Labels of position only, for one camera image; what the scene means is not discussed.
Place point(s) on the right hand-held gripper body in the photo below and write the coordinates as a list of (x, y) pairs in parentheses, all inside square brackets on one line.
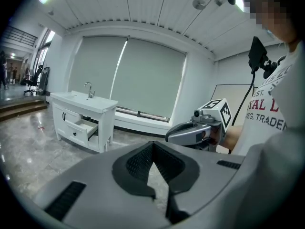
[(183, 130)]

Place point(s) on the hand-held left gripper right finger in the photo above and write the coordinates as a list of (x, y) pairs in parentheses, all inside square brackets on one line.
[(188, 173)]

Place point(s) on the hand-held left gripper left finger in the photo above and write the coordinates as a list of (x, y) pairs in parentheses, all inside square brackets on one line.
[(120, 173)]

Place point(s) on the white drawer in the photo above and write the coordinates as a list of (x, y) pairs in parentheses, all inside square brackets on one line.
[(79, 130)]

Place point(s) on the white sink cabinet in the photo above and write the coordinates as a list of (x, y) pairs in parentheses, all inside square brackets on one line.
[(104, 128)]

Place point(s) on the white sink countertop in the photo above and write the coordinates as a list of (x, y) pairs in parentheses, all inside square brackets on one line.
[(81, 101)]

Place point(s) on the person's right hand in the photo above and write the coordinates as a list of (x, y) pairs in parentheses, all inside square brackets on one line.
[(215, 133)]

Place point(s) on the grey roller blind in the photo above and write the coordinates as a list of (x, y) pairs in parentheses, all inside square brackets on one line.
[(95, 68), (147, 80)]

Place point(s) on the white cabinet door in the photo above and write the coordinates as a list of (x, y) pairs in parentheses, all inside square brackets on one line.
[(59, 118)]

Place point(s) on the person's white printed T-shirt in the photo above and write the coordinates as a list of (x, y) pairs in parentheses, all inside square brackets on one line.
[(267, 118)]

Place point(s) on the chrome faucet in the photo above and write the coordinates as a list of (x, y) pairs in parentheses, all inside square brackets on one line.
[(90, 92)]

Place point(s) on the black chest-mounted screen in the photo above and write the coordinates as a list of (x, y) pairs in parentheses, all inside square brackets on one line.
[(257, 52)]

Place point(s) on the wooden steps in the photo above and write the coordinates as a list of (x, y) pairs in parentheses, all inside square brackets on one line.
[(21, 106)]

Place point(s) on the round ceiling detector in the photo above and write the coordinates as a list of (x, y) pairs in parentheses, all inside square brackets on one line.
[(199, 3)]

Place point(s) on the black office chair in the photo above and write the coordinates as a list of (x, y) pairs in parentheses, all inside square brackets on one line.
[(33, 79)]

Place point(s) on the person's head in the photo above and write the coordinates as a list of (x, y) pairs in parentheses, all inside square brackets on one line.
[(276, 11)]

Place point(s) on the black folded frame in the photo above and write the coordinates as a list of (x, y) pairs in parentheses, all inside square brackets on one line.
[(44, 80)]

